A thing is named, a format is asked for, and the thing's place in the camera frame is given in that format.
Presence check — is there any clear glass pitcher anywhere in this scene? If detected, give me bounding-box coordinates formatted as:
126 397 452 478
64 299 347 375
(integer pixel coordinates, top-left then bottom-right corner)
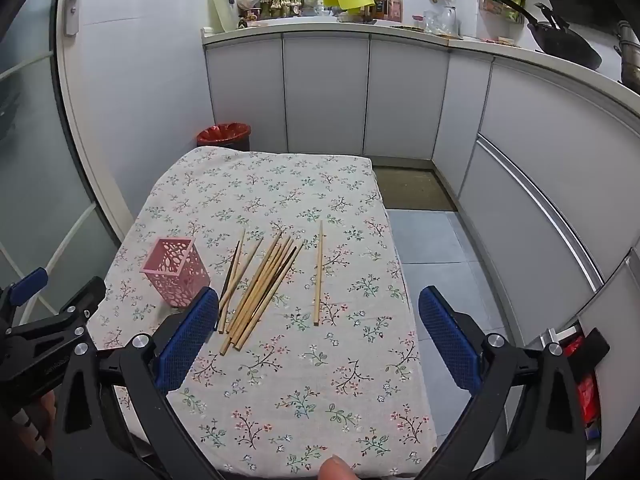
439 6 460 36

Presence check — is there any white kitchen cabinet unit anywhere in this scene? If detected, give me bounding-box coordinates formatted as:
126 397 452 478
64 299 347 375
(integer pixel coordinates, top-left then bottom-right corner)
202 25 640 461

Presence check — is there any frosted glass door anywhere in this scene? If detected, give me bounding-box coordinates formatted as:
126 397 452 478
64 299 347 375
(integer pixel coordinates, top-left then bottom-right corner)
0 0 136 321

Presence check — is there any pale green cutting board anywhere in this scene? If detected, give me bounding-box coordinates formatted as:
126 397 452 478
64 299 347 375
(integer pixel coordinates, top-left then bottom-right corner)
209 0 237 31

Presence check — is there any brown floor mat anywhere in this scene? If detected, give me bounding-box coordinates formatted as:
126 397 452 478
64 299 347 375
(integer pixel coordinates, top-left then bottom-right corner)
372 166 458 212

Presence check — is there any pile of wooden chopsticks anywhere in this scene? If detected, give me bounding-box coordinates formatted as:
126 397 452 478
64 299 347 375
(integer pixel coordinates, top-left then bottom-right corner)
217 227 306 357

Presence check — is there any light wooden chopstick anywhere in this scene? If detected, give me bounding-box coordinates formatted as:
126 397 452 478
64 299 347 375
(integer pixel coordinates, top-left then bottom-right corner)
313 220 322 325
316 220 324 325

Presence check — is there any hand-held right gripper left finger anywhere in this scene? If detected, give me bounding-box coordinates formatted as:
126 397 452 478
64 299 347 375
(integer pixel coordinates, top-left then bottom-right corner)
52 285 226 480

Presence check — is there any person's left hand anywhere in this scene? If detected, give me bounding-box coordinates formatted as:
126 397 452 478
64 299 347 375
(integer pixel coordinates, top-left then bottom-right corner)
27 390 57 461

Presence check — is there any red plastic bag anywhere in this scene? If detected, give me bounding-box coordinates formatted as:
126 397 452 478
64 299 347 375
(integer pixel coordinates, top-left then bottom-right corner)
565 335 601 426

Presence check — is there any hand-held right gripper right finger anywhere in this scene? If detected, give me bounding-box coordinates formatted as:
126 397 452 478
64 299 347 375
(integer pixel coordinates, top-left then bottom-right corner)
417 285 588 480

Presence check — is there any pink perforated utensil holder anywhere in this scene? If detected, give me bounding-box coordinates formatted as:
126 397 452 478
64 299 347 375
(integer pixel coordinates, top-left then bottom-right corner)
140 237 211 308

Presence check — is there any wall rack with packets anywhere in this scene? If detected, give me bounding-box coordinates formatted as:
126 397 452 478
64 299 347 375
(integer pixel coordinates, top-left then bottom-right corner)
479 0 526 23

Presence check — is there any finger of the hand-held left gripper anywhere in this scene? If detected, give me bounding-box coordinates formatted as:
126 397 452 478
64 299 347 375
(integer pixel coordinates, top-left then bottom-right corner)
0 276 107 356
0 267 49 311

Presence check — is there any person's right hand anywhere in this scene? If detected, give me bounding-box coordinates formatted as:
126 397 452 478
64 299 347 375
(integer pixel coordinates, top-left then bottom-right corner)
319 455 357 480

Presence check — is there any floral tablecloth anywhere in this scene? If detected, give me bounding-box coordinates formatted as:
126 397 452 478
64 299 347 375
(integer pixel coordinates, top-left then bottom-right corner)
87 146 441 478

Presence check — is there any wooden rack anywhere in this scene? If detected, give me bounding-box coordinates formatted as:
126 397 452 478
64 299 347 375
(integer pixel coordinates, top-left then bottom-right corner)
337 4 378 24

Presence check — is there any black wok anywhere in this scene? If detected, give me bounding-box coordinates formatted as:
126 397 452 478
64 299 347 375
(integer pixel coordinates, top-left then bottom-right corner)
500 0 603 71

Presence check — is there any red-lined trash bin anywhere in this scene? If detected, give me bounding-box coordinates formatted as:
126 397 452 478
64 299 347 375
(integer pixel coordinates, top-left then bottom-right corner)
196 122 251 151

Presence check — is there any steel pot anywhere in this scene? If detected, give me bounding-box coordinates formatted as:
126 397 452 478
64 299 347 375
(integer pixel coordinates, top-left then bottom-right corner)
614 20 640 86

